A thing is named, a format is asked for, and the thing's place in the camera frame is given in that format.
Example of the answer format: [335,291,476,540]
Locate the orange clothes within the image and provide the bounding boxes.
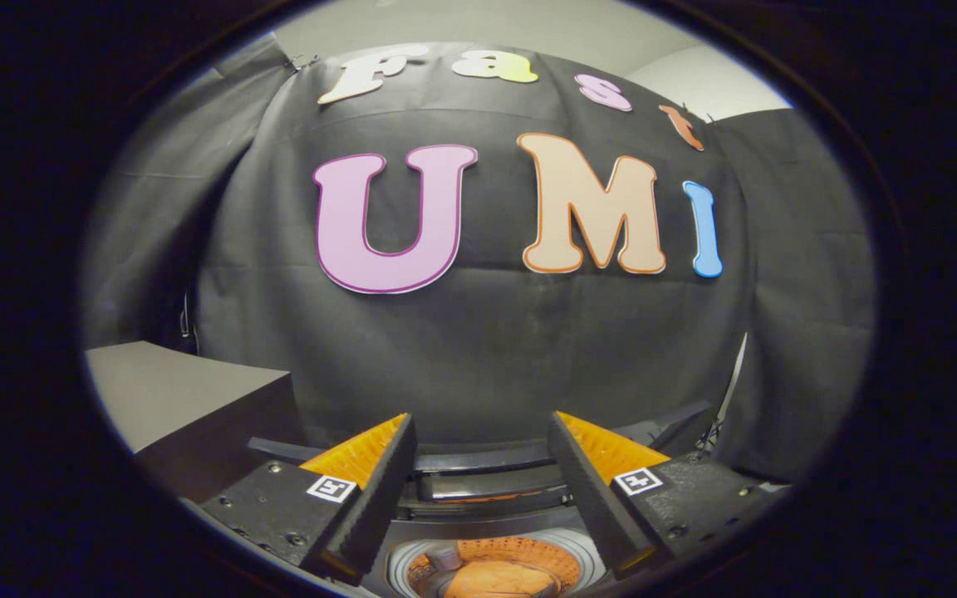
[441,558,562,598]

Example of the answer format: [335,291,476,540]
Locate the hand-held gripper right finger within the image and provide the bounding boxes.
[547,409,778,582]

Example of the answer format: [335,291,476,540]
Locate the dark cabinet with beige door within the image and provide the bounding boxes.
[84,341,305,503]

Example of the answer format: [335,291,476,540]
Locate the black backdrop cloth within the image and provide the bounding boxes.
[80,33,876,487]

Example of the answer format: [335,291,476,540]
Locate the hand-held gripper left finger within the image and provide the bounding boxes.
[196,413,419,586]

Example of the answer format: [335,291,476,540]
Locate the grey washing machine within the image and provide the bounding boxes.
[362,507,612,598]

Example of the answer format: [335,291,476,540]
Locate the black light stand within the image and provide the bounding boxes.
[690,332,749,462]

